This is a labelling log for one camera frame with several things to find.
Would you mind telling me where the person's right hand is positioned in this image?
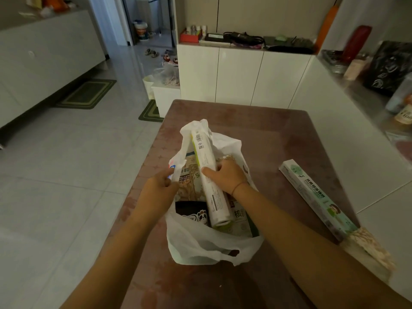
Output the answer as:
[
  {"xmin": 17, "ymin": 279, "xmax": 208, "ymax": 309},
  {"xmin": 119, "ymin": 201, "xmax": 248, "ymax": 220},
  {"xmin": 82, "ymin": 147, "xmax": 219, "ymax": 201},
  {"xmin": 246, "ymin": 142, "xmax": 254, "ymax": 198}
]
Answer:
[{"xmin": 201, "ymin": 158, "xmax": 250, "ymax": 197}]

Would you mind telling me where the person's left hand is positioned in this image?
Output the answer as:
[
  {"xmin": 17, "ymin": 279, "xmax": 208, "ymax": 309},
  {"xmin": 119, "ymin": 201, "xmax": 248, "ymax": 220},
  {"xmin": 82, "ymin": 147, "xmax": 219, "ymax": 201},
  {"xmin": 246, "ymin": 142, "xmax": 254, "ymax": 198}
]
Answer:
[{"xmin": 138, "ymin": 168, "xmax": 181, "ymax": 222}]

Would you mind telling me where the white roll package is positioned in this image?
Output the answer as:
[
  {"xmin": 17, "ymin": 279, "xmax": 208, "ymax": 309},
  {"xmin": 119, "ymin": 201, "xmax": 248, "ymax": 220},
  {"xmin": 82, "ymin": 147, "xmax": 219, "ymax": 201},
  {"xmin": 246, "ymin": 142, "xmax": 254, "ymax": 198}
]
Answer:
[{"xmin": 191, "ymin": 127, "xmax": 236, "ymax": 229}]

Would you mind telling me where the white plastic shopping bag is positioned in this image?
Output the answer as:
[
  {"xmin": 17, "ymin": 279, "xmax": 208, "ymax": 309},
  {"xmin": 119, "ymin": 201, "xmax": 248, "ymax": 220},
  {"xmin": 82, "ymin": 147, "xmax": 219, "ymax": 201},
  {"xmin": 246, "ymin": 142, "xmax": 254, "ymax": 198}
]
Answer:
[{"xmin": 165, "ymin": 119, "xmax": 265, "ymax": 267}]

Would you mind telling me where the person's right forearm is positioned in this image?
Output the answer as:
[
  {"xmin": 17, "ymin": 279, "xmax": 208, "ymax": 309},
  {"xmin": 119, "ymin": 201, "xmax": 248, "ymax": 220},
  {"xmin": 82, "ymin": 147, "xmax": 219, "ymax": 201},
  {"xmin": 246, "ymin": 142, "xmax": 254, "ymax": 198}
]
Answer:
[{"xmin": 232, "ymin": 183, "xmax": 412, "ymax": 309}]

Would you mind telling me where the person's left forearm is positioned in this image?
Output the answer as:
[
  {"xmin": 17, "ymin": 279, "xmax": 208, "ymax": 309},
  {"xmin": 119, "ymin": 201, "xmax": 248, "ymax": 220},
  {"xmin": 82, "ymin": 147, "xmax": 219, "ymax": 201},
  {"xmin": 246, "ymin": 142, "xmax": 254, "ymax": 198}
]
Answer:
[{"xmin": 59, "ymin": 207, "xmax": 168, "ymax": 309}]

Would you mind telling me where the beige oat packet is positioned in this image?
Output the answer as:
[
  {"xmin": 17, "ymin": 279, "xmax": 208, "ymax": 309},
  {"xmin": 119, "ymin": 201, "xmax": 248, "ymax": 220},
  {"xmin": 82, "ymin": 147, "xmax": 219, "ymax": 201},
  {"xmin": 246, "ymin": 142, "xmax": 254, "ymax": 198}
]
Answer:
[{"xmin": 175, "ymin": 151, "xmax": 213, "ymax": 204}]

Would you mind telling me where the black panda snack packet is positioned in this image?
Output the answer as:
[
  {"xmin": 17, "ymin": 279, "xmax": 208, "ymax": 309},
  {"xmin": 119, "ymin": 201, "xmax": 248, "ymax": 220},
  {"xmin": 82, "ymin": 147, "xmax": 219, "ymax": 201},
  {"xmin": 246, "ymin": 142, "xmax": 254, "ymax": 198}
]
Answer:
[{"xmin": 175, "ymin": 200, "xmax": 212, "ymax": 226}]

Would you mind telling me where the green and white carton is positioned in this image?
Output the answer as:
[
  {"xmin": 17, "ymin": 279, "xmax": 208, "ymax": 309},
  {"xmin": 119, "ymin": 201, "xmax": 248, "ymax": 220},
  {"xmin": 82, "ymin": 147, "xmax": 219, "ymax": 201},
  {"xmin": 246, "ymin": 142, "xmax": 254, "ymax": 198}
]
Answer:
[{"xmin": 225, "ymin": 193, "xmax": 260, "ymax": 239}]

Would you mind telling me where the small green floor mat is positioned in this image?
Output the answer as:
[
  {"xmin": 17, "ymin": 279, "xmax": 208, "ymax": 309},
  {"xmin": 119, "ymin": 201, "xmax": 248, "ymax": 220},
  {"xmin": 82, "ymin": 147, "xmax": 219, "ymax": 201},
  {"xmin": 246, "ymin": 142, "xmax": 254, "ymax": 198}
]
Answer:
[{"xmin": 138, "ymin": 100, "xmax": 165, "ymax": 123}]

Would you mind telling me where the white storage box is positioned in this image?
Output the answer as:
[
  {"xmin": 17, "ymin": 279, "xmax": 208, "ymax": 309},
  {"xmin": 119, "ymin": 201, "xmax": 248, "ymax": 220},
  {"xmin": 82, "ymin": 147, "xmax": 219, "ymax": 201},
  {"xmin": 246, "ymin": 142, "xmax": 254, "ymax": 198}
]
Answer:
[{"xmin": 151, "ymin": 82, "xmax": 182, "ymax": 118}]

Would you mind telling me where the white waste bin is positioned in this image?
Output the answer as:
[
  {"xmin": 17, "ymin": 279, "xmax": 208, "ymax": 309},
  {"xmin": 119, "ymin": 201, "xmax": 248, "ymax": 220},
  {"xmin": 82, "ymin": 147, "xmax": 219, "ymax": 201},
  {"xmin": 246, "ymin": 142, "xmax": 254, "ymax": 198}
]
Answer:
[{"xmin": 142, "ymin": 75, "xmax": 157, "ymax": 100}]

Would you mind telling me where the white low sideboard cabinet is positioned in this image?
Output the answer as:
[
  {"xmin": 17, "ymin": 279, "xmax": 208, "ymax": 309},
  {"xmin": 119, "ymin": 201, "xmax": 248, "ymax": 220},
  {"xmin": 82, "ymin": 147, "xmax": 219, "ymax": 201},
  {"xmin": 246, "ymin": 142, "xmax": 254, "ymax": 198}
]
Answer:
[{"xmin": 176, "ymin": 43, "xmax": 315, "ymax": 110}]

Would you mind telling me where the clear crumpled plastic bag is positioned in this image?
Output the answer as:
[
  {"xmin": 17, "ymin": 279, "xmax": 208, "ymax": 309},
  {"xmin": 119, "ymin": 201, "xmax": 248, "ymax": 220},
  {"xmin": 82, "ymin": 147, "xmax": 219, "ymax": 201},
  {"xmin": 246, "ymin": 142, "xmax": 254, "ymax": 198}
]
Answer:
[{"xmin": 153, "ymin": 62, "xmax": 180, "ymax": 87}]

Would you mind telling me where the long green and white box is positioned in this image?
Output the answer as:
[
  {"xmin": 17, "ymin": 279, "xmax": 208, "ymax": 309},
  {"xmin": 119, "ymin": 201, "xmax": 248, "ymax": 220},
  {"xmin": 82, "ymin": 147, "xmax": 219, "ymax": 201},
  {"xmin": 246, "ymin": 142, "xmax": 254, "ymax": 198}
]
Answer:
[{"xmin": 278, "ymin": 159, "xmax": 359, "ymax": 242}]

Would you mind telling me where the large green floor mat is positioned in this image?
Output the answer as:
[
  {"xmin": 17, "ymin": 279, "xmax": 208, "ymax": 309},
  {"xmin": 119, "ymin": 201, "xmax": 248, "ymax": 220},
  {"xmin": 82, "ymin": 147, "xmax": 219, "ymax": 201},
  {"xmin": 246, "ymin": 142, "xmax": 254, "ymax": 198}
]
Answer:
[{"xmin": 55, "ymin": 79, "xmax": 117, "ymax": 110}]

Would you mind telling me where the white flat tray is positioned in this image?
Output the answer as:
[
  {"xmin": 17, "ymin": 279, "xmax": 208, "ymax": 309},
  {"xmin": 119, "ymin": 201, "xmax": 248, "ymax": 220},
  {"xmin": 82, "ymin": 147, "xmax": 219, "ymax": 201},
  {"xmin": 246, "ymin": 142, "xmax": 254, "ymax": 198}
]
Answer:
[{"xmin": 198, "ymin": 33, "xmax": 231, "ymax": 47}]

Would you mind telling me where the red box with small bottles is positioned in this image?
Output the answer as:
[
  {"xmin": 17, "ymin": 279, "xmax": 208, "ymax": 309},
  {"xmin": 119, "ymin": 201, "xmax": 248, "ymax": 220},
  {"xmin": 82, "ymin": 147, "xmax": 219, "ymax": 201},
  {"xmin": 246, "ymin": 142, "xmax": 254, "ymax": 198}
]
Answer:
[{"xmin": 179, "ymin": 25, "xmax": 208, "ymax": 44}]

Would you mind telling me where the white counter cabinet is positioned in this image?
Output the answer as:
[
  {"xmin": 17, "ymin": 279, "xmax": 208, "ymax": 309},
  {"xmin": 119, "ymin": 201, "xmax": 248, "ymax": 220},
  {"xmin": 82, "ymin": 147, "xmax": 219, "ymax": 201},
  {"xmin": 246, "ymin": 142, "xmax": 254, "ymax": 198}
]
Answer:
[{"xmin": 288, "ymin": 55, "xmax": 412, "ymax": 301}]

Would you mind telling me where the dark green flat box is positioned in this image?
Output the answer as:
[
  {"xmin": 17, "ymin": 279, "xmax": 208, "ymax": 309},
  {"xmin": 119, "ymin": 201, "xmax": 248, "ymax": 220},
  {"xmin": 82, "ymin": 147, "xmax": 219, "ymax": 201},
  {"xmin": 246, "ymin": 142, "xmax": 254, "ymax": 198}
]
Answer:
[{"xmin": 263, "ymin": 36, "xmax": 316, "ymax": 55}]

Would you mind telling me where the white bucket with blue rim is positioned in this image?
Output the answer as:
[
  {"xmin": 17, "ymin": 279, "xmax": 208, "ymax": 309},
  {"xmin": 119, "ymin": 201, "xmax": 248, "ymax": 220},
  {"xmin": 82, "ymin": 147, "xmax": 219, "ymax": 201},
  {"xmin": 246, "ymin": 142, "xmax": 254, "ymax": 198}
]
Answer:
[{"xmin": 133, "ymin": 20, "xmax": 149, "ymax": 41}]

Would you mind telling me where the clear glass tray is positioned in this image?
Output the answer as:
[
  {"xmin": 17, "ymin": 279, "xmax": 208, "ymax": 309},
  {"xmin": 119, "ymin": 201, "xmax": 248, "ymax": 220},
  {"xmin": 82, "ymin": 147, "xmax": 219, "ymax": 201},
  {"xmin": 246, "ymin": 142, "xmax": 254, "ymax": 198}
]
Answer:
[{"xmin": 321, "ymin": 50, "xmax": 349, "ymax": 75}]

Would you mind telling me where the long white kitchen cabinet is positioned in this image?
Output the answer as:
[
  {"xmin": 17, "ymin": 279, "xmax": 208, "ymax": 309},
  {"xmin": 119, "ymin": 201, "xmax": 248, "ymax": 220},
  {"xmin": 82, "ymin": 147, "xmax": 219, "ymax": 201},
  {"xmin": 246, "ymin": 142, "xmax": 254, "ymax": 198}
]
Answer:
[{"xmin": 0, "ymin": 9, "xmax": 107, "ymax": 130}]

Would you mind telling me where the beige small bottle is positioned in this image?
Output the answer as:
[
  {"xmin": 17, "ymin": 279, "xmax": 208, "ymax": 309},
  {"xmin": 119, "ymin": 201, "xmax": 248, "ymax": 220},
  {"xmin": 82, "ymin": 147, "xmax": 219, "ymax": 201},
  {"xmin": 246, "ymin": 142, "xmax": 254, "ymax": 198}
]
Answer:
[{"xmin": 342, "ymin": 58, "xmax": 368, "ymax": 82}]

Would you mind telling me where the beige patterned packet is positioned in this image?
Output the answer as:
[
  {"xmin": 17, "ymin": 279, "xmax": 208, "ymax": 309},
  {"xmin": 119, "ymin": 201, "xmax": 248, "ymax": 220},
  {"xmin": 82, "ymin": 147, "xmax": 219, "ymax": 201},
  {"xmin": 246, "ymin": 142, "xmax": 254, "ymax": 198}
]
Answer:
[{"xmin": 339, "ymin": 226, "xmax": 397, "ymax": 285}]

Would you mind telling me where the red bottle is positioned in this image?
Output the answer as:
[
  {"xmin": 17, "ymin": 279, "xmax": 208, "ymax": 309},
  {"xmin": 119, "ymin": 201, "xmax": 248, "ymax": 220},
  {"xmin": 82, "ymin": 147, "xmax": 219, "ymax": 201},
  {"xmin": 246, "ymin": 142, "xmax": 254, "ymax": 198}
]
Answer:
[{"xmin": 341, "ymin": 25, "xmax": 373, "ymax": 65}]

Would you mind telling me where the orange lidded jar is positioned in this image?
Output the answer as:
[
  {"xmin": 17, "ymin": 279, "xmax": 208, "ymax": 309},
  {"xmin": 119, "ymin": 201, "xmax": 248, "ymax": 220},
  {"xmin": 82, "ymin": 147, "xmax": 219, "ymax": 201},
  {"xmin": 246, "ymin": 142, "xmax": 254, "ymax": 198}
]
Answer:
[{"xmin": 394, "ymin": 95, "xmax": 412, "ymax": 126}]

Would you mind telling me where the pale blue bottle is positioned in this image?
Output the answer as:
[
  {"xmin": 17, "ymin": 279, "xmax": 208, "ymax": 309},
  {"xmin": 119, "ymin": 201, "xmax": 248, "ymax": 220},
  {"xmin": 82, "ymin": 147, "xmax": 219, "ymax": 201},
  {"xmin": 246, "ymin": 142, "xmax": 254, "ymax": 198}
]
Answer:
[{"xmin": 385, "ymin": 73, "xmax": 412, "ymax": 114}]

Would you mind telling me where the black printed bag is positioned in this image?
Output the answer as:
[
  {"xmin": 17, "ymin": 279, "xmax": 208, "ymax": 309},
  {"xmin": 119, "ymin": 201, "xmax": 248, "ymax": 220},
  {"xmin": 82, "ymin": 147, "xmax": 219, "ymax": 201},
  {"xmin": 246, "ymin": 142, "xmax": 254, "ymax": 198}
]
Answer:
[{"xmin": 363, "ymin": 41, "xmax": 412, "ymax": 97}]

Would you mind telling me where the orange packet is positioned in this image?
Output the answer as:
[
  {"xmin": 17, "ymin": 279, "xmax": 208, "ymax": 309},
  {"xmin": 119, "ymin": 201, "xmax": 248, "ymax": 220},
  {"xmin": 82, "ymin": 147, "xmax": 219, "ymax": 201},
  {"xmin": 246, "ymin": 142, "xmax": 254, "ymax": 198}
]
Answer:
[{"xmin": 43, "ymin": 0, "xmax": 70, "ymax": 12}]

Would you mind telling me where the red string bracelet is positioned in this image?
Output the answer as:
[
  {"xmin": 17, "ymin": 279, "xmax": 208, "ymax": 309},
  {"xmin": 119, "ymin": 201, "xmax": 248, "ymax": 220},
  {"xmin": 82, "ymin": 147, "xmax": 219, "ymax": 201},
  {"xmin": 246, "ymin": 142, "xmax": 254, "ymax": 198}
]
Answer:
[{"xmin": 231, "ymin": 181, "xmax": 250, "ymax": 197}]

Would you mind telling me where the black power adapter with cables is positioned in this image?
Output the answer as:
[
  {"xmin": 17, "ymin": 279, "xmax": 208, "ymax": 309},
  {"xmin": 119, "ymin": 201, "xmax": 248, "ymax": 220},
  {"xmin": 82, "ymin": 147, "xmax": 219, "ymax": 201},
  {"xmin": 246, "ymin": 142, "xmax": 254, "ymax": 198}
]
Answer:
[{"xmin": 223, "ymin": 31, "xmax": 265, "ymax": 49}]

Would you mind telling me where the orange long handle tool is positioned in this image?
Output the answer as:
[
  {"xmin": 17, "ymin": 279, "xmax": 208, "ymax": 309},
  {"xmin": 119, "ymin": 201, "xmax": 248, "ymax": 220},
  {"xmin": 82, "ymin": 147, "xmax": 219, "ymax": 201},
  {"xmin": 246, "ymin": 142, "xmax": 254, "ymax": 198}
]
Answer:
[{"xmin": 314, "ymin": 4, "xmax": 339, "ymax": 52}]

